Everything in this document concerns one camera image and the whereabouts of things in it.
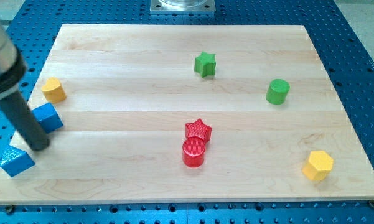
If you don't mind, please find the blue cube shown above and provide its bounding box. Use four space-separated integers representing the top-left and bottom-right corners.
32 103 63 133

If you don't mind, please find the green star block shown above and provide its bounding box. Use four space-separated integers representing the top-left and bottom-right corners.
194 52 217 78

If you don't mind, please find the red star block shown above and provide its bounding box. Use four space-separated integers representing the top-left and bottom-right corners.
185 119 212 143

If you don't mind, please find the wooden board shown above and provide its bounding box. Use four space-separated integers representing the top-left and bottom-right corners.
0 24 374 205

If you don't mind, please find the red cylinder block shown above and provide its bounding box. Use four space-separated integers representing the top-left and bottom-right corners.
182 137 206 167

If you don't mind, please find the blue block at board edge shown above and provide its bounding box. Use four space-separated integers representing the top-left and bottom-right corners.
1 146 35 177

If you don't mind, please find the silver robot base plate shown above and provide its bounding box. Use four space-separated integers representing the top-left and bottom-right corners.
149 0 216 14

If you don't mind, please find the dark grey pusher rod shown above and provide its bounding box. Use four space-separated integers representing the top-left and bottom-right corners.
0 90 50 151

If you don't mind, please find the yellow hexagon block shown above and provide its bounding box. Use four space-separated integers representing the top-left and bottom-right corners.
302 151 334 181

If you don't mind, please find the yellow heart block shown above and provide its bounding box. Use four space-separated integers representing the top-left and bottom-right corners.
41 77 67 103

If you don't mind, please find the green cylinder block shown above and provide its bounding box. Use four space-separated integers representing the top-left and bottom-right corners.
266 79 290 105

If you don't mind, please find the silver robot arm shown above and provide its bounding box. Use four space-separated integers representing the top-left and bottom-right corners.
0 23 26 99

